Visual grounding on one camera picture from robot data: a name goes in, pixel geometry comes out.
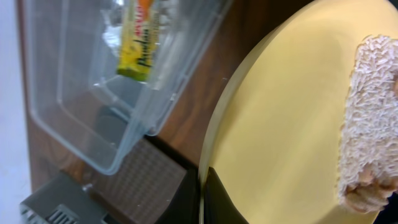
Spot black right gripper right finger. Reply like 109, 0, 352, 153
203, 167, 248, 224

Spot yellow plate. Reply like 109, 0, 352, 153
199, 1, 397, 223

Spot dark brown serving tray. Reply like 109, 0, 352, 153
81, 137, 197, 224

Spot grey plastic dishwasher rack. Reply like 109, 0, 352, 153
19, 172, 108, 224

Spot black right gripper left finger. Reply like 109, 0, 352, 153
155, 169, 200, 224

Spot food scraps on plate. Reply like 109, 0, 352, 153
337, 35, 397, 213

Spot yellow green snack wrapper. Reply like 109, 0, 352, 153
116, 0, 159, 82

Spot clear plastic waste bin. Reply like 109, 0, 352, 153
23, 0, 231, 175

